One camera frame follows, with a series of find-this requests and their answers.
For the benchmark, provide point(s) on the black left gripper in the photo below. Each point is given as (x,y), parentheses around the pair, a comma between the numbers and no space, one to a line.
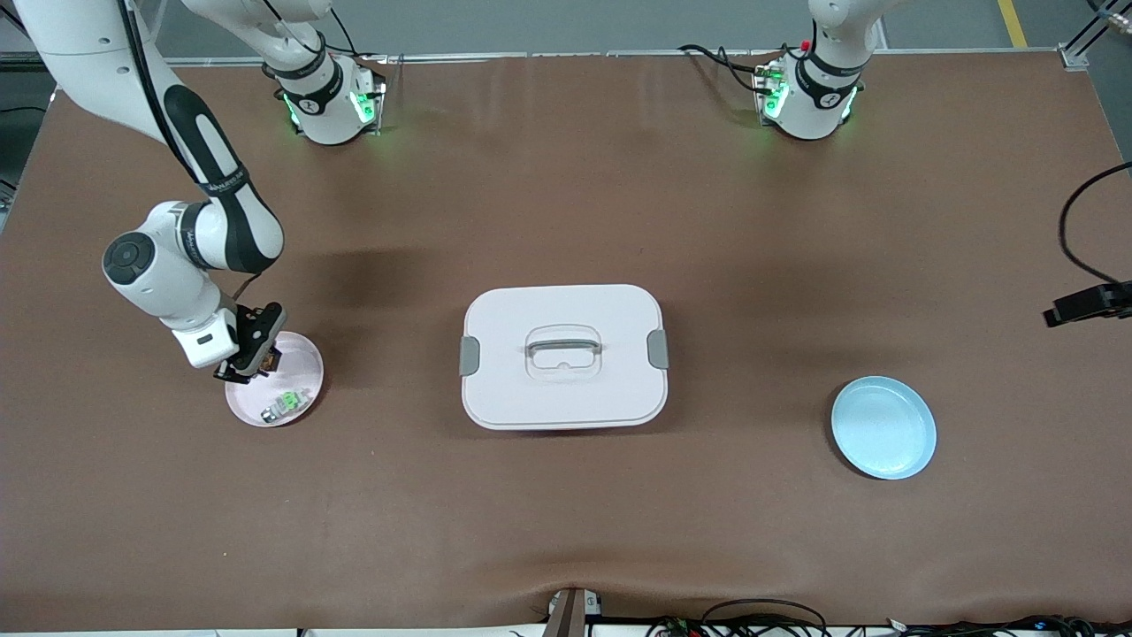
(1089,303)

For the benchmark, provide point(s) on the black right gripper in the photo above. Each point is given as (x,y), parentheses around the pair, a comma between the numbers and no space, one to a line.
(245,364)

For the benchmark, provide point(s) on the orange black switch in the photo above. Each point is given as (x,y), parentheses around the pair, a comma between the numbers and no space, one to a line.
(271,358)

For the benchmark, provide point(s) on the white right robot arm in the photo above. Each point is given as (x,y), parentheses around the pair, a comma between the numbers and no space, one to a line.
(159,274)

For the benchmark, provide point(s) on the pink round plate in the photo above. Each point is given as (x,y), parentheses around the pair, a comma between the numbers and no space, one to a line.
(296,363)

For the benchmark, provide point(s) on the blue round plate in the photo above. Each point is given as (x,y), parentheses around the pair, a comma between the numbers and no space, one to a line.
(884,429)

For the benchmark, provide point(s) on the white lidded box grey latches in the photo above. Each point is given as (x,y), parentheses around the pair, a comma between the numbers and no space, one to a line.
(566,398)

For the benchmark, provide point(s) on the brown table mat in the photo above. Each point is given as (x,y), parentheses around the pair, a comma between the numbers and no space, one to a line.
(566,513)

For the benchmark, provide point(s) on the green switch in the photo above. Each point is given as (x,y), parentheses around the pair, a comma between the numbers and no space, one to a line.
(287,402)

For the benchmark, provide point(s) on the aluminium frame profile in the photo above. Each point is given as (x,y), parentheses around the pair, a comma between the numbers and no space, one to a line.
(1074,55)

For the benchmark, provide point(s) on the metal table edge bracket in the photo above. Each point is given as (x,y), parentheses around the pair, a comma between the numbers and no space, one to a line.
(570,615)

